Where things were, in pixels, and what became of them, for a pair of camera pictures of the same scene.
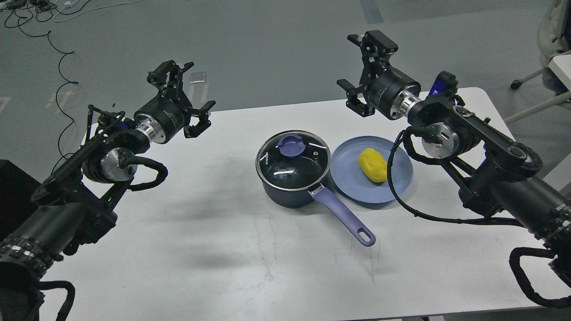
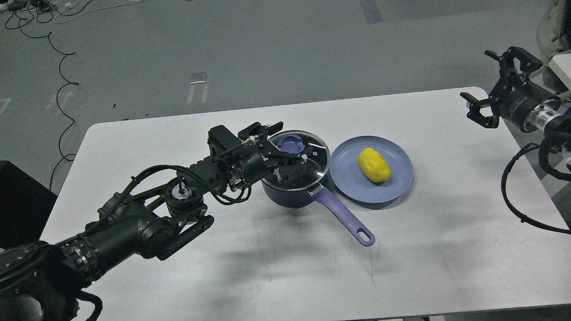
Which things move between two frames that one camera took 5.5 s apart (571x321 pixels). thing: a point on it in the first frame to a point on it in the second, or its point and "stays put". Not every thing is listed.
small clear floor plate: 198,77 stays put
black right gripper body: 387,90 to 523,102
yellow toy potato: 372,164 stays put
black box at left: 19,194 stays put
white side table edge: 561,66 stays put
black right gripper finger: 376,48 to 527,63
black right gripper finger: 353,102 to 475,114
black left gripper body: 163,116 to 258,158
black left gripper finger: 195,130 to 289,166
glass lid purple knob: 291,145 stays put
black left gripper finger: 158,77 to 262,132
